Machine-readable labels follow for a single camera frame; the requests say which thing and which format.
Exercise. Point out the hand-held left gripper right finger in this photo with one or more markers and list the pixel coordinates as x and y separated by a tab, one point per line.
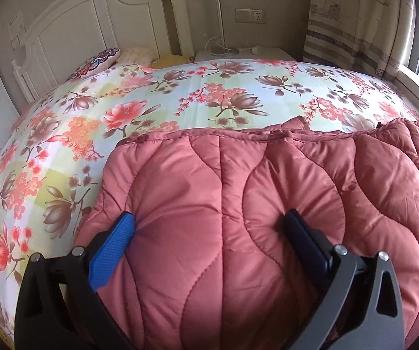
306	238

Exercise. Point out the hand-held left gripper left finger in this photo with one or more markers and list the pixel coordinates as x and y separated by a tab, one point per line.
111	251

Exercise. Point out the pink quilted blanket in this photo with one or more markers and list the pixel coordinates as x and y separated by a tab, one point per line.
253	204

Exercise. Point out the floral bed sheet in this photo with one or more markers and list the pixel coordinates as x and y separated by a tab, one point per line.
129	116

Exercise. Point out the white nightstand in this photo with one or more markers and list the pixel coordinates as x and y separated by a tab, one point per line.
278	54

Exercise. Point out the patterned pillow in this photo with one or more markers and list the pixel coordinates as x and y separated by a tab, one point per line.
94	62

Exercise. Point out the white power adapter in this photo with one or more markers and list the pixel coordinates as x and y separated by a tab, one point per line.
255	50

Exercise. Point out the pale fluffy pillow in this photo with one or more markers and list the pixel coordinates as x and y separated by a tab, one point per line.
136	55

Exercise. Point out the yellow pillow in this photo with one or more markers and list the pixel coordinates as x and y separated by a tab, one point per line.
171	61

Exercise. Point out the striped printed curtain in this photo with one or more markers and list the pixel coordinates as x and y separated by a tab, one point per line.
351	18

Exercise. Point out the white bed headboard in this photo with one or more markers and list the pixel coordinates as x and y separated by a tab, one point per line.
85	18

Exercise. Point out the white desk lamp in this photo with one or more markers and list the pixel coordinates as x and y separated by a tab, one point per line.
217	11

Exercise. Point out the wall socket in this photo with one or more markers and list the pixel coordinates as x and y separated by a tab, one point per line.
250	15

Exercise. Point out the white wall switch panel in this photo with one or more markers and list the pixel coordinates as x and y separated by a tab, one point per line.
14	29

